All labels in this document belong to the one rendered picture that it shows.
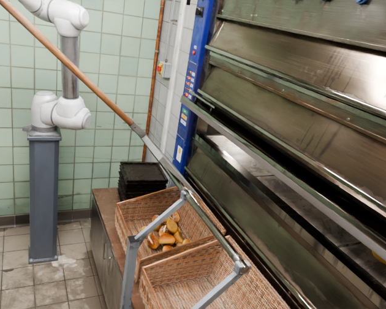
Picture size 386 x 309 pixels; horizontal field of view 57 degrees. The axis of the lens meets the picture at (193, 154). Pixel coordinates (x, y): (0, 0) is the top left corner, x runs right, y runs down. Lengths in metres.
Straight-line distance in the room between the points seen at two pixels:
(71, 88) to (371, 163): 1.70
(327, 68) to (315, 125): 0.22
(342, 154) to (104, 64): 2.07
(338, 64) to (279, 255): 0.83
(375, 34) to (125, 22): 2.01
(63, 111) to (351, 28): 1.66
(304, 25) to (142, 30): 1.66
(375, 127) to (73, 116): 1.69
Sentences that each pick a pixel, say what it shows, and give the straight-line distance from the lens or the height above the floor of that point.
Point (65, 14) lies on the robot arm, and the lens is 2.18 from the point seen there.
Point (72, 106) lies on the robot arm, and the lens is 2.32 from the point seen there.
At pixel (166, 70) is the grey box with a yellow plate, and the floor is 1.46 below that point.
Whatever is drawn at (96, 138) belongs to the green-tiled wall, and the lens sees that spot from 3.11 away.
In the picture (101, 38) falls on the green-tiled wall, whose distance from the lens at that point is 2.92.
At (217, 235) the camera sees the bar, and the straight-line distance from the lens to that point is 1.35.
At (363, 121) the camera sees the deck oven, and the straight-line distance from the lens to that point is 1.32.
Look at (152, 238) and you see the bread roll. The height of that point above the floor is 0.65.
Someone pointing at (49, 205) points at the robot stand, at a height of 0.49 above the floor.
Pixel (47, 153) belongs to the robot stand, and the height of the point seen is 0.88.
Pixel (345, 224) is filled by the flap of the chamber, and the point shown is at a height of 1.40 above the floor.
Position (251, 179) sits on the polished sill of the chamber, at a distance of 1.83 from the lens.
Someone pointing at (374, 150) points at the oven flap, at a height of 1.59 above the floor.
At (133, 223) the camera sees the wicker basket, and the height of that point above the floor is 0.59.
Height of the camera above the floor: 1.92
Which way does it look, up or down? 22 degrees down
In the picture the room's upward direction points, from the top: 10 degrees clockwise
